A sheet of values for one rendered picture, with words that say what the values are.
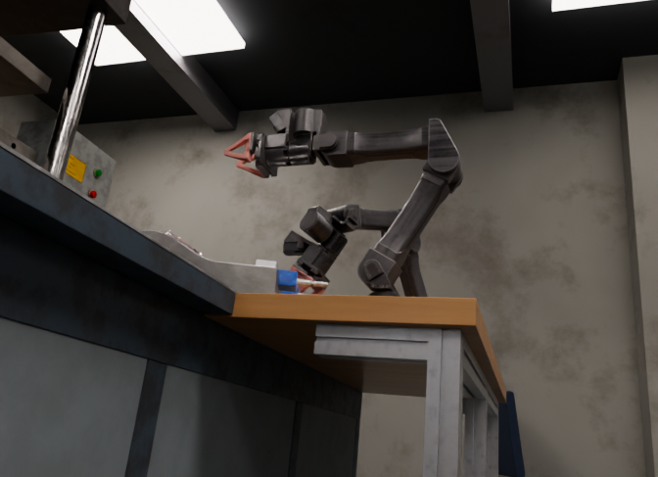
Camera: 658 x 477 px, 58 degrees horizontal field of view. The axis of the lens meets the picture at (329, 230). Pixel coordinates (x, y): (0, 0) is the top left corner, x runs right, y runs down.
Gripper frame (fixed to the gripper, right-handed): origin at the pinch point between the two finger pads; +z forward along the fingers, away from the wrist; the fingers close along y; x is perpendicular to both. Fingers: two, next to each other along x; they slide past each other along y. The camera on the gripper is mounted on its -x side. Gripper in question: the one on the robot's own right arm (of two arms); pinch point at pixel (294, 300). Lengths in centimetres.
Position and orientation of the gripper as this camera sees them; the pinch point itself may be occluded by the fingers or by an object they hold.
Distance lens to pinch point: 147.0
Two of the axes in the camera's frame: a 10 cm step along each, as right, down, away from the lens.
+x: 7.9, 4.7, -4.0
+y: -2.6, -3.5, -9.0
